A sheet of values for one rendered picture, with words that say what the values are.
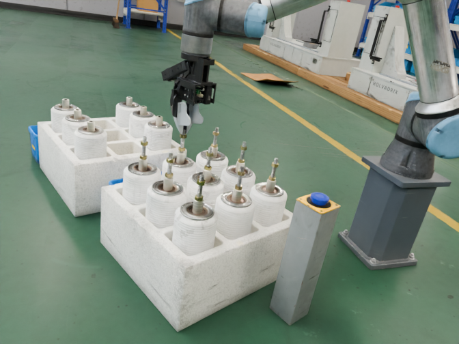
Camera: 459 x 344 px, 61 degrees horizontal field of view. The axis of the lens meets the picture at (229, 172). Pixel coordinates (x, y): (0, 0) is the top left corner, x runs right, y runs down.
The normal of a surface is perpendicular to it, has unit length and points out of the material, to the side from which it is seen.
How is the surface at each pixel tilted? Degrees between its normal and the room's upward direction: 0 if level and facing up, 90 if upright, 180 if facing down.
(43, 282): 0
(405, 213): 90
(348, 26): 90
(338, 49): 90
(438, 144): 97
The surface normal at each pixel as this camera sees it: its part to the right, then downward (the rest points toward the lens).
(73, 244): 0.15, -0.90
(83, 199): 0.61, 0.41
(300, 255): -0.74, 0.17
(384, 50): 0.32, 0.43
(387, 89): -0.93, 0.00
